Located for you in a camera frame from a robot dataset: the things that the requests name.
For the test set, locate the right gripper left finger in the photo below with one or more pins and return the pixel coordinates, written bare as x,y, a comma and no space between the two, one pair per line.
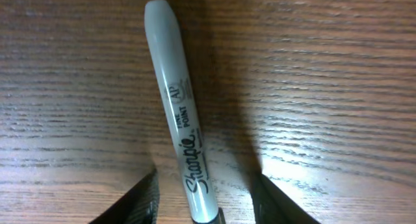
138,206

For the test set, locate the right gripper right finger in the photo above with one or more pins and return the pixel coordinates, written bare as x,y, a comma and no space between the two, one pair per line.
272,206

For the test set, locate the black grey permanent marker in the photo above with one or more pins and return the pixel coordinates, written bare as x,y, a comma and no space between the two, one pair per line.
170,65

